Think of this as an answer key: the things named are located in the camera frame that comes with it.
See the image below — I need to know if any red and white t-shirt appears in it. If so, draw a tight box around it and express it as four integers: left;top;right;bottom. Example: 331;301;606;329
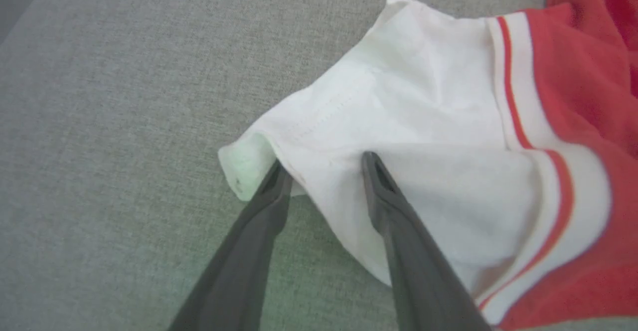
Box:
218;0;638;331

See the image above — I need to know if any grey fabric sofa cushion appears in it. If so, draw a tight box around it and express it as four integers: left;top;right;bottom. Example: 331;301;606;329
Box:
0;0;638;331

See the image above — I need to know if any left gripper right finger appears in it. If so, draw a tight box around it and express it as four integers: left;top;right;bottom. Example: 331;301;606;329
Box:
361;152;491;331

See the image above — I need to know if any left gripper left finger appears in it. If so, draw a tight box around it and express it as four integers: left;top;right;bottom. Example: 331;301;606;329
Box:
168;161;295;331

